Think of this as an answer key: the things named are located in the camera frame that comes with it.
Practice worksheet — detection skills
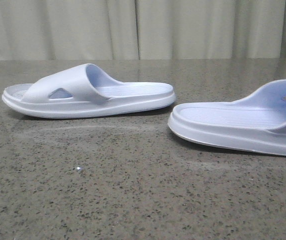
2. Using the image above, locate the light blue slipper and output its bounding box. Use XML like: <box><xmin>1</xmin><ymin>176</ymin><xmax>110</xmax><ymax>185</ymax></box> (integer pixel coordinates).
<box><xmin>2</xmin><ymin>63</ymin><xmax>176</xmax><ymax>119</ymax></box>

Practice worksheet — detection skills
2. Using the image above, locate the light blue slipper inserted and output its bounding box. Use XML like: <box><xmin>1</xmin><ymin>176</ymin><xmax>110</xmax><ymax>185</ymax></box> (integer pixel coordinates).
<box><xmin>168</xmin><ymin>79</ymin><xmax>286</xmax><ymax>156</ymax></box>

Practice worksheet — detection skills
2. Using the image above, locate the beige pleated curtain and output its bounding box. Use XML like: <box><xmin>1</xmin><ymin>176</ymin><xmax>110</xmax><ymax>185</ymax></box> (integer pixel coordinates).
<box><xmin>0</xmin><ymin>0</ymin><xmax>286</xmax><ymax>60</ymax></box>

